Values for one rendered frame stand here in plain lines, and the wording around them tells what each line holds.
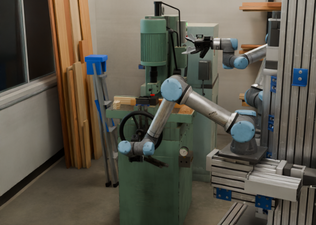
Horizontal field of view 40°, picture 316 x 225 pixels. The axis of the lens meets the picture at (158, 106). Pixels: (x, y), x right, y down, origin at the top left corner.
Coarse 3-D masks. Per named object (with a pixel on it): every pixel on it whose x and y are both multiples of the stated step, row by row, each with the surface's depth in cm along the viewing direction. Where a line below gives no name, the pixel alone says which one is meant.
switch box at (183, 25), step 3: (177, 21) 316; (183, 21) 315; (186, 21) 321; (177, 24) 317; (183, 24) 316; (177, 27) 317; (183, 27) 316; (186, 27) 321; (177, 30) 318; (183, 30) 317; (183, 33) 317; (186, 33) 323; (183, 36) 318; (183, 39) 318; (183, 42) 319
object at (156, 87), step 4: (160, 80) 310; (148, 84) 299; (152, 84) 299; (156, 84) 298; (160, 84) 309; (148, 88) 300; (152, 88) 299; (156, 88) 299; (160, 88) 310; (148, 92) 301; (152, 92) 300; (156, 92) 299
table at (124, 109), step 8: (120, 104) 312; (128, 104) 312; (112, 112) 298; (120, 112) 297; (128, 112) 295; (176, 112) 290; (192, 112) 290; (136, 120) 285; (168, 120) 290; (176, 120) 289; (184, 120) 287; (192, 120) 289
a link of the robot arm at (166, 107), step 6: (162, 102) 245; (168, 102) 242; (174, 102) 243; (162, 108) 244; (168, 108) 244; (156, 114) 248; (162, 114) 245; (168, 114) 246; (156, 120) 247; (162, 120) 246; (150, 126) 250; (156, 126) 248; (162, 126) 248; (150, 132) 250; (156, 132) 249; (144, 138) 250; (150, 138) 250; (156, 138) 251
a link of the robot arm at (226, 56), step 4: (224, 52) 276; (228, 52) 274; (232, 52) 275; (224, 56) 276; (228, 56) 274; (224, 60) 276; (228, 60) 272; (224, 64) 277; (228, 64) 274; (224, 68) 278; (228, 68) 277; (232, 68) 278
